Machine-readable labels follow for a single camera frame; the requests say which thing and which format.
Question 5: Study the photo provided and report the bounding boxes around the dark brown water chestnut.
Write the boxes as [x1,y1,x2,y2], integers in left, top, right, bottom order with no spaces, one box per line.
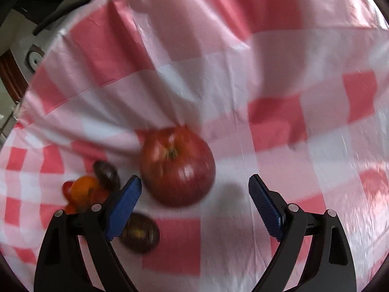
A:
[93,161,121,191]
[120,213,160,254]

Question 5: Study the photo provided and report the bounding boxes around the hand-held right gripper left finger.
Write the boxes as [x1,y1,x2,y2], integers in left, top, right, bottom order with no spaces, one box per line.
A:
[34,175,143,292]

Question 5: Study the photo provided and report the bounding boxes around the red white checked tablecloth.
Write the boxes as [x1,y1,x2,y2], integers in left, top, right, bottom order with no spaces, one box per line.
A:
[0,0,389,292]

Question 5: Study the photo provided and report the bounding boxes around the orange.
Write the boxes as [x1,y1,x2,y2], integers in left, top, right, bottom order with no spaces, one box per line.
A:
[69,175,102,203]

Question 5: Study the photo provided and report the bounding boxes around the red apple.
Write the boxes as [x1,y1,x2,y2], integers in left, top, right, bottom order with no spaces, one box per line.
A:
[139,125,216,207]

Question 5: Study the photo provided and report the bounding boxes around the wooden door frame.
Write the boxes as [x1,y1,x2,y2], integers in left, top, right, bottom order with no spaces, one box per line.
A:
[0,52,28,101]

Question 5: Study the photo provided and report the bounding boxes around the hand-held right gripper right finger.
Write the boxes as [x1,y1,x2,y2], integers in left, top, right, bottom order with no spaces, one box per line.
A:
[248,174,356,292]

